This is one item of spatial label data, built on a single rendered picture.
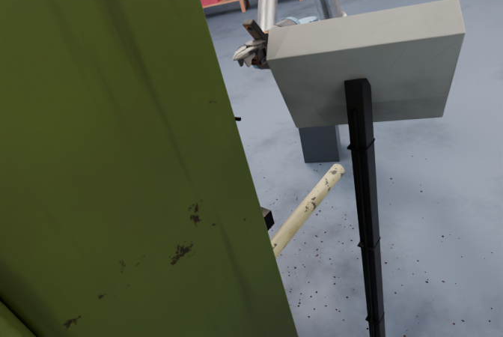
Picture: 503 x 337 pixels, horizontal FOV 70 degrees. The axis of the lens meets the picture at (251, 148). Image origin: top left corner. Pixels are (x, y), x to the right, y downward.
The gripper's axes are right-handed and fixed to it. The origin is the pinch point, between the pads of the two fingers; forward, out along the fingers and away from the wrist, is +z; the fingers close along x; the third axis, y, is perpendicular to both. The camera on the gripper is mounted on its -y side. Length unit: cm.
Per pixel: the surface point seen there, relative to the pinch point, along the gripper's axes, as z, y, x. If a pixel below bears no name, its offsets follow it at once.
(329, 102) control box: 25, -1, -51
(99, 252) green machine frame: 79, -5, -44
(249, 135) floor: -78, 100, 88
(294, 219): 30, 36, -38
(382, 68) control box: 25, -10, -63
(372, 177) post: 25, 17, -60
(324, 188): 14, 36, -38
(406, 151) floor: -96, 100, -24
